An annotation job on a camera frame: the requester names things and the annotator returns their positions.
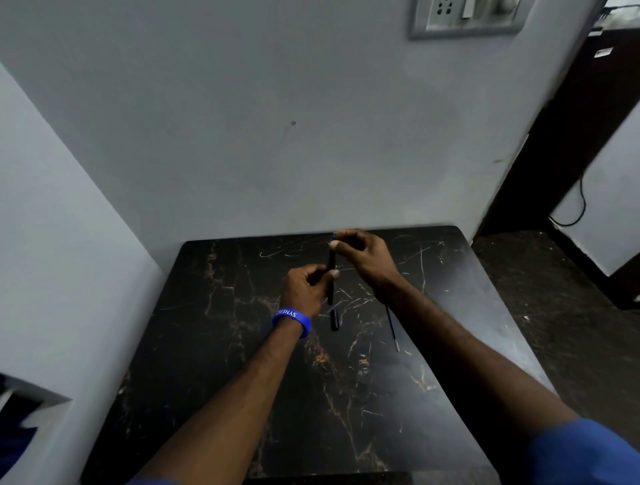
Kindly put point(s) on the person's right hand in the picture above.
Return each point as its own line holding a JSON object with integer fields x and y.
{"x": 372, "y": 260}

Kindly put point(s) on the person's left hand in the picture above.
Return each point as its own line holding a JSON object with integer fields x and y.
{"x": 297, "y": 292}

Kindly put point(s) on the person's right thumb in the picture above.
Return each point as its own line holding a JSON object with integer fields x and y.
{"x": 340, "y": 245}

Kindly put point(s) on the person's left thumb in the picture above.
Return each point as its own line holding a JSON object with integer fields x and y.
{"x": 327, "y": 275}

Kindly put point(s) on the black pen barrel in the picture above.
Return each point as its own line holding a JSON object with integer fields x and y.
{"x": 331, "y": 260}

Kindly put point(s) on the person's left forearm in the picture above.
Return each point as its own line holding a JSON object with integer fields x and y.
{"x": 235, "y": 404}

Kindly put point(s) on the person's right forearm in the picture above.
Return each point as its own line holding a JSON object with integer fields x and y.
{"x": 470, "y": 359}

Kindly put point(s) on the black pen cap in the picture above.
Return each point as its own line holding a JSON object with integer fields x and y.
{"x": 334, "y": 320}

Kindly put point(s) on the blue rubber wristband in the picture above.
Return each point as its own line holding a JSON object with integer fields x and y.
{"x": 292, "y": 320}

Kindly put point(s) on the thin blue pen refill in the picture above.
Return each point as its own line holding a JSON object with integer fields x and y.
{"x": 393, "y": 330}

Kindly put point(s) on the dark wooden door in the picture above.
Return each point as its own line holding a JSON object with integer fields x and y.
{"x": 565, "y": 135}

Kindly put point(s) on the blue shirt sleeve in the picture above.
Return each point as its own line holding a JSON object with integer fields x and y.
{"x": 585, "y": 454}

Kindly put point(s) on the blue cloth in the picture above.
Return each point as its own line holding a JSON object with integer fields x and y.
{"x": 15, "y": 429}

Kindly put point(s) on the grey wall switch board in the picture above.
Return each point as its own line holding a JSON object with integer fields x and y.
{"x": 467, "y": 17}

